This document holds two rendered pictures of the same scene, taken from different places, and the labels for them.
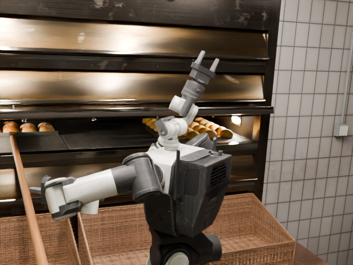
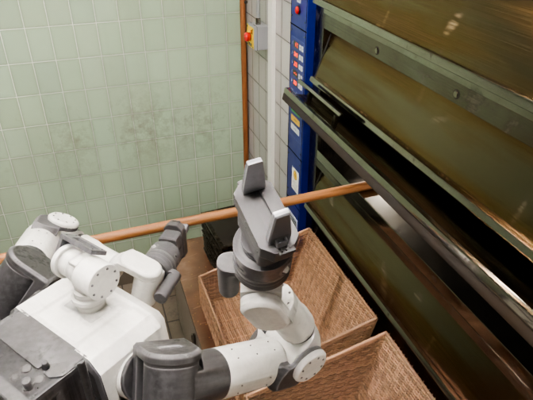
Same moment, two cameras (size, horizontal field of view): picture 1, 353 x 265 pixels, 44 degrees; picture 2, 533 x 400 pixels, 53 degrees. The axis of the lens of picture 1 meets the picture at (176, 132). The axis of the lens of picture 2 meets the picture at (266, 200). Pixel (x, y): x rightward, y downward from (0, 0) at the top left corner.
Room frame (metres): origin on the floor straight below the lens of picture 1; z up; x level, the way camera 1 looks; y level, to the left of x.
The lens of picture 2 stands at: (1.99, -0.69, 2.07)
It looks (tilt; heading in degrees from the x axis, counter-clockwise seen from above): 32 degrees down; 94
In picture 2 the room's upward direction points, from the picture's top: straight up
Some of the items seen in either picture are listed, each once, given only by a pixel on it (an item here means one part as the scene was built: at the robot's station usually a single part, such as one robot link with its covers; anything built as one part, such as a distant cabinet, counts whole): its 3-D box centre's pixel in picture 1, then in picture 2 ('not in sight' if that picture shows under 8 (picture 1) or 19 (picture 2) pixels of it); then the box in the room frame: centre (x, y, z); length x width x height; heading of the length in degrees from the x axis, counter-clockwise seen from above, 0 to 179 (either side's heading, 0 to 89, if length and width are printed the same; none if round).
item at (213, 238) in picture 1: (186, 245); not in sight; (1.64, -0.06, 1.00); 0.28 x 0.13 x 0.18; 114
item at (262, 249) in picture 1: (232, 232); not in sight; (2.40, -0.36, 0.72); 0.56 x 0.49 x 0.28; 114
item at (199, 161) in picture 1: (182, 186); (77, 375); (1.59, -0.03, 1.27); 0.34 x 0.30 x 0.36; 148
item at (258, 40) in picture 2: not in sight; (258, 36); (1.80, 1.67, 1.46); 0.10 x 0.07 x 0.10; 113
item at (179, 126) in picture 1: (173, 131); (86, 276); (1.63, 0.01, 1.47); 0.10 x 0.07 x 0.09; 148
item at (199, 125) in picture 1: (185, 126); not in sight; (3.05, -0.06, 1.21); 0.61 x 0.48 x 0.06; 23
